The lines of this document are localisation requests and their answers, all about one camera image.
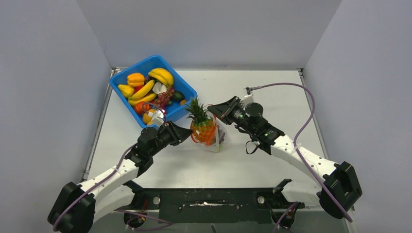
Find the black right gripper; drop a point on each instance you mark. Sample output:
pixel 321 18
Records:
pixel 224 110

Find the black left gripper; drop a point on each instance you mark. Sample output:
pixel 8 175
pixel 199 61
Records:
pixel 178 134

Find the orange toy pineapple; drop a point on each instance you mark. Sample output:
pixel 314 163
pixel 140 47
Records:
pixel 202 124

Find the orange toy tangerine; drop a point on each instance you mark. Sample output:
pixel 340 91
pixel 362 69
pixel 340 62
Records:
pixel 140 108

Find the yellow toy banana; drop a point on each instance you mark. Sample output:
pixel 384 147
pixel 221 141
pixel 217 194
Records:
pixel 146 98
pixel 143 91

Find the dark purple toy grapes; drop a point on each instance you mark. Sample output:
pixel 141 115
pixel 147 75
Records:
pixel 221 131

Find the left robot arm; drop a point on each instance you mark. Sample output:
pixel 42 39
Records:
pixel 79 206

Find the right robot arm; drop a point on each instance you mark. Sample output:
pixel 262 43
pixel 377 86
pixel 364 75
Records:
pixel 335 187

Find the yellow toy mango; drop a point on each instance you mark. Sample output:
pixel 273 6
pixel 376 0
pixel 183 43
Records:
pixel 147 118

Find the small red grape bunch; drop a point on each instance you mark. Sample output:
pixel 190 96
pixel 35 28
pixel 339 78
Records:
pixel 164 98

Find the dark green toy avocado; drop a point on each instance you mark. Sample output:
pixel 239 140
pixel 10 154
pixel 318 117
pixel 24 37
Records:
pixel 178 96

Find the white toy garlic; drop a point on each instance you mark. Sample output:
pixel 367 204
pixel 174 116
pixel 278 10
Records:
pixel 159 88

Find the yellow toy lemon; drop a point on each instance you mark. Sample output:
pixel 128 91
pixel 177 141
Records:
pixel 126 90

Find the yellow banana bunch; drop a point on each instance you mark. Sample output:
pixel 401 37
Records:
pixel 162 75

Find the orange toy bell pepper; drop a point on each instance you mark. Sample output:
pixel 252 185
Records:
pixel 135 80

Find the blue plastic bin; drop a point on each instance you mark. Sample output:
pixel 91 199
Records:
pixel 144 67

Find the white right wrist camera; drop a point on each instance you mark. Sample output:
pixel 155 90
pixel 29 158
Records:
pixel 248 98

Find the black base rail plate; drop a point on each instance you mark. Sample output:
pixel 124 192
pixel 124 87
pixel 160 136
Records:
pixel 206 205

